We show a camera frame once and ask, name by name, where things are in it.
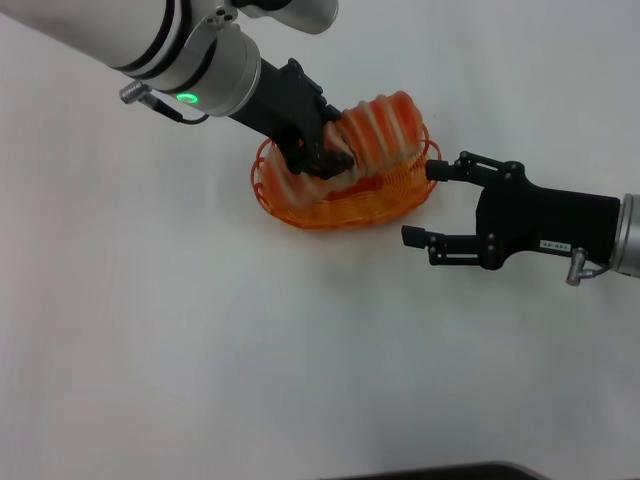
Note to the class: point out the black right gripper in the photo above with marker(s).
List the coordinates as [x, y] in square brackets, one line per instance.
[540, 220]

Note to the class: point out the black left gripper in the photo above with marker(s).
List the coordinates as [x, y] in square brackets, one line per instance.
[285, 110]

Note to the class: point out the striped orange bread loaf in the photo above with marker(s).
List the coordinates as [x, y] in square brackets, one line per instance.
[385, 130]

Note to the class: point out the orange woven plastic basket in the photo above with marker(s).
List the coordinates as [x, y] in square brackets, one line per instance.
[350, 212]

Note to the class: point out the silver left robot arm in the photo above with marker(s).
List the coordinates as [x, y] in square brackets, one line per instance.
[150, 35]

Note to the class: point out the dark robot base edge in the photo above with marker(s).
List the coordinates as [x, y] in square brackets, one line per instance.
[450, 472]

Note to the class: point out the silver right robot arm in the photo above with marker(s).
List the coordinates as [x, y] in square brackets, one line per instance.
[629, 235]

